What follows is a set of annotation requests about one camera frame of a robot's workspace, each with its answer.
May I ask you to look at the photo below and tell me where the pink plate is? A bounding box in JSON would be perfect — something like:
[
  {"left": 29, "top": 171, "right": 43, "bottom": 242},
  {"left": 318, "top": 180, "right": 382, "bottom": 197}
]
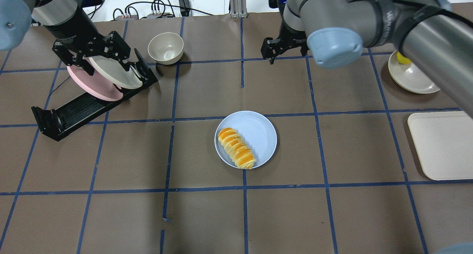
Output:
[{"left": 67, "top": 65, "right": 123, "bottom": 102}]

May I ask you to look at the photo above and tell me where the yellow lemon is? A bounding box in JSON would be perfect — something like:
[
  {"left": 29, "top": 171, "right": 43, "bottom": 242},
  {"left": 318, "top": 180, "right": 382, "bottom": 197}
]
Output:
[{"left": 396, "top": 51, "right": 412, "bottom": 65}]

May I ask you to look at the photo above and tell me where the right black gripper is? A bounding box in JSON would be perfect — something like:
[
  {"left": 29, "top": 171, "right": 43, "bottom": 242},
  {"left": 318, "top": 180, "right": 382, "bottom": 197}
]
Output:
[{"left": 261, "top": 23, "right": 309, "bottom": 65}]

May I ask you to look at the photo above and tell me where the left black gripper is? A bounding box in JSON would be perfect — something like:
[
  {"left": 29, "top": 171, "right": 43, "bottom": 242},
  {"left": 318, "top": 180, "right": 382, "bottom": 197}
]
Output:
[{"left": 52, "top": 31, "right": 131, "bottom": 68}]

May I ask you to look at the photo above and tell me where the blue plate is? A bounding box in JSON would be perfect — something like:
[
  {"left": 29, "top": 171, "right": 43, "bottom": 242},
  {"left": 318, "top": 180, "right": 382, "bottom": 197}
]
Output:
[{"left": 214, "top": 111, "right": 277, "bottom": 168}]

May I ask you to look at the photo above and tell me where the cream plate with lemon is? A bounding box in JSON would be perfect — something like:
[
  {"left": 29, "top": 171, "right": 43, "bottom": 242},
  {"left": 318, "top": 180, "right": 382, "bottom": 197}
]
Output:
[{"left": 388, "top": 51, "right": 440, "bottom": 94}]

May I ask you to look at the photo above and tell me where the white rectangular tray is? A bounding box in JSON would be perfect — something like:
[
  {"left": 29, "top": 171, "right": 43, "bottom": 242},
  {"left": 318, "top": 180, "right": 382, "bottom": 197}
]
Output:
[{"left": 407, "top": 111, "right": 473, "bottom": 181}]

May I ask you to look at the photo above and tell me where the cream plate in rack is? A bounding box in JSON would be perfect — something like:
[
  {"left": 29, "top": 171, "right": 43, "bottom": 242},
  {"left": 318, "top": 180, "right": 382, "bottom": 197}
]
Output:
[{"left": 89, "top": 56, "right": 143, "bottom": 89}]

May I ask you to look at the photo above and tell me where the cream bowl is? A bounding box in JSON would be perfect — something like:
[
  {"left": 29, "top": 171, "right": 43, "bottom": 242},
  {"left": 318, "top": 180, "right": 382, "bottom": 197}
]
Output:
[{"left": 147, "top": 32, "right": 184, "bottom": 65}]

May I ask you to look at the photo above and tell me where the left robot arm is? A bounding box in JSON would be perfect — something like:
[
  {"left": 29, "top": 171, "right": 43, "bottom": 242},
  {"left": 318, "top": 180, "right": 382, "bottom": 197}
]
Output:
[{"left": 0, "top": 0, "right": 131, "bottom": 75}]

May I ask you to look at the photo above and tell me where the black power adapter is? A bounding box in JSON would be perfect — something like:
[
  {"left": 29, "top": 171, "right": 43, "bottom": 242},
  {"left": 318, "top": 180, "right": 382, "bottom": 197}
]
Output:
[{"left": 178, "top": 0, "right": 190, "bottom": 17}]

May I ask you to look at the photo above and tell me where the black dish rack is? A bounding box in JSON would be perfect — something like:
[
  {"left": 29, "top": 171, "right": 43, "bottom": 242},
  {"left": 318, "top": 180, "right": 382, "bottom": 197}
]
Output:
[{"left": 31, "top": 48, "right": 158, "bottom": 141}]

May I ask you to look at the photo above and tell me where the aluminium frame post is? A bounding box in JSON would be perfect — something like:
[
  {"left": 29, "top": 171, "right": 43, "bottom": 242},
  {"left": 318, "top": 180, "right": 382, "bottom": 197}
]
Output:
[{"left": 229, "top": 0, "right": 248, "bottom": 18}]

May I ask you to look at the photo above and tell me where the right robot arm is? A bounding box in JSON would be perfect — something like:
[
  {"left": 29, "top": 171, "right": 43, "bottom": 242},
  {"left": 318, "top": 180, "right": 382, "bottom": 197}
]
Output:
[{"left": 261, "top": 0, "right": 473, "bottom": 116}]

